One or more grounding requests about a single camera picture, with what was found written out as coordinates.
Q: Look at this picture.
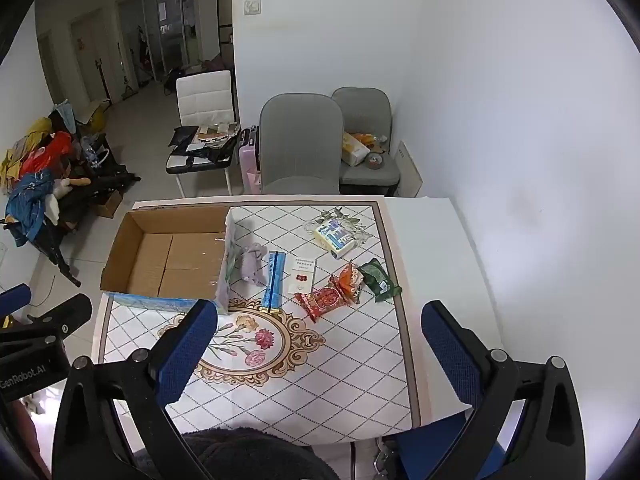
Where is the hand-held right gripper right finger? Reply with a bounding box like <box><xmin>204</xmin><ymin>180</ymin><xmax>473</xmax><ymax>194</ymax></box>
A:
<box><xmin>421</xmin><ymin>300</ymin><xmax>587</xmax><ymax>480</ymax></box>

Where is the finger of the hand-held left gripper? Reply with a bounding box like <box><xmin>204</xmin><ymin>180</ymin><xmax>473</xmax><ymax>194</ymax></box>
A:
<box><xmin>0</xmin><ymin>283</ymin><xmax>32</xmax><ymax>317</ymax></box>
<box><xmin>0</xmin><ymin>293</ymin><xmax>94</xmax><ymax>347</ymax></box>

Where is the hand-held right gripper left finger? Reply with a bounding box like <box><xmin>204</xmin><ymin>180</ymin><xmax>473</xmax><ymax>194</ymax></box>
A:
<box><xmin>52</xmin><ymin>299</ymin><xmax>221</xmax><ymax>480</ymax></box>

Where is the green snack packet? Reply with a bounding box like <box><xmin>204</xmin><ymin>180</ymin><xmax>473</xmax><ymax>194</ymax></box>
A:
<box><xmin>357</xmin><ymin>258</ymin><xmax>402</xmax><ymax>303</ymax></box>

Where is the grey purple sock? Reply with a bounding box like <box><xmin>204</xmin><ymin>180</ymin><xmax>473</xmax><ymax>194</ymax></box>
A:
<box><xmin>240</xmin><ymin>242</ymin><xmax>269</xmax><ymax>286</ymax></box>

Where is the long blue snack packet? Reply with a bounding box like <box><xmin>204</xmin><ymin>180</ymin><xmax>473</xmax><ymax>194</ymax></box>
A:
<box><xmin>261</xmin><ymin>251</ymin><xmax>287</xmax><ymax>311</ymax></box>

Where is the orange snack packet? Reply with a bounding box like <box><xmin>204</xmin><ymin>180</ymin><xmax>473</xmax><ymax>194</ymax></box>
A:
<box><xmin>330</xmin><ymin>261</ymin><xmax>368</xmax><ymax>305</ymax></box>

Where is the white cigarette box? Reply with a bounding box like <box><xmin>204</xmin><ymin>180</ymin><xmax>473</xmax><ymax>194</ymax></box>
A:
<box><xmin>287</xmin><ymin>258</ymin><xmax>317</xmax><ymax>295</ymax></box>

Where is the red snack packet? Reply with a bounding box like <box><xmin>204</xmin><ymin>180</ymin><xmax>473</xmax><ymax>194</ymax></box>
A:
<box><xmin>295</xmin><ymin>282</ymin><xmax>351</xmax><ymax>322</ymax></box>

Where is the blue white tissue pack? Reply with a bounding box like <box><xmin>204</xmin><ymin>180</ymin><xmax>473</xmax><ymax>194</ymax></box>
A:
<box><xmin>314</xmin><ymin>218</ymin><xmax>357</xmax><ymax>259</ymax></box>

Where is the person's left forearm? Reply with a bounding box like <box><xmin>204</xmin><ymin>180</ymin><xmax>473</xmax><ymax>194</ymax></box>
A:
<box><xmin>10</xmin><ymin>400</ymin><xmax>52</xmax><ymax>480</ymax></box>

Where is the floral printed tablecloth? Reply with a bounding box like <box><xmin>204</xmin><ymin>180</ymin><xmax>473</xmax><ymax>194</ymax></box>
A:
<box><xmin>97</xmin><ymin>200</ymin><xmax>433</xmax><ymax>446</ymax></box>

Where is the pile of colourful clothes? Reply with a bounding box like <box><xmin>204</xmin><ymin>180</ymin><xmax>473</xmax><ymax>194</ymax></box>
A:
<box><xmin>0</xmin><ymin>102</ymin><xmax>108</xmax><ymax>248</ymax></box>

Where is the small cardboard box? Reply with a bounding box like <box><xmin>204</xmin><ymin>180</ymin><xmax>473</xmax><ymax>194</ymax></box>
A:
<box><xmin>97</xmin><ymin>190</ymin><xmax>123</xmax><ymax>218</ymax></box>

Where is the person's dark fuzzy clothing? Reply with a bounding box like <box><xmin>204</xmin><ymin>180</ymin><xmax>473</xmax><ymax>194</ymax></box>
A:
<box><xmin>180</xmin><ymin>427</ymin><xmax>341</xmax><ymax>480</ymax></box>

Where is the black folding rack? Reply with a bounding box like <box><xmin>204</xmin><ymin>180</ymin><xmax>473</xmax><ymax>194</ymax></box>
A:
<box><xmin>30</xmin><ymin>160</ymin><xmax>141</xmax><ymax>288</ymax></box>

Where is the pink suitcase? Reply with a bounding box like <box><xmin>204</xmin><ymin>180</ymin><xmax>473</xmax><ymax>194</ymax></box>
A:
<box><xmin>238</xmin><ymin>126</ymin><xmax>263</xmax><ymax>195</ymax></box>

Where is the black bag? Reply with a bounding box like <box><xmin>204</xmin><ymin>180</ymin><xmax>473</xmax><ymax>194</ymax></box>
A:
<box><xmin>167</xmin><ymin>125</ymin><xmax>238</xmax><ymax>165</ymax></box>

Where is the stack of papers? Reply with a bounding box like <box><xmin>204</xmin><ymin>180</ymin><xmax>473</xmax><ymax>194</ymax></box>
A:
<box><xmin>197</xmin><ymin>122</ymin><xmax>241</xmax><ymax>147</ymax></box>

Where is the yellow white tissue packet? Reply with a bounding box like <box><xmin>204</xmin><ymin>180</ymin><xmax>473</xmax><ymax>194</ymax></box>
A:
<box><xmin>342</xmin><ymin>131</ymin><xmax>371</xmax><ymax>167</ymax></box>

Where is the grey office chair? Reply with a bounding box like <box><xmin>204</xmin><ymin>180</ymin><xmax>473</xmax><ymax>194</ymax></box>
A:
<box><xmin>331</xmin><ymin>87</ymin><xmax>401</xmax><ymax>196</ymax></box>
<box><xmin>259</xmin><ymin>93</ymin><xmax>345</xmax><ymax>196</ymax></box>

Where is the white padded chair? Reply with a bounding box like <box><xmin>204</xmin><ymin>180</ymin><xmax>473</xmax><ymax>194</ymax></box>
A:
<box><xmin>166</xmin><ymin>71</ymin><xmax>238</xmax><ymax>198</ymax></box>

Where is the wooden door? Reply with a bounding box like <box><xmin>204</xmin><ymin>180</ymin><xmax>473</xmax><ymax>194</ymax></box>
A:
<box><xmin>70</xmin><ymin>10</ymin><xmax>108</xmax><ymax>106</ymax></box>

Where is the glass sliding door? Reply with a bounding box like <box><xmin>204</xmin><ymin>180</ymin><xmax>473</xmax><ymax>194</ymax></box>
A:
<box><xmin>116</xmin><ymin>0</ymin><xmax>198</xmax><ymax>91</ymax></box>

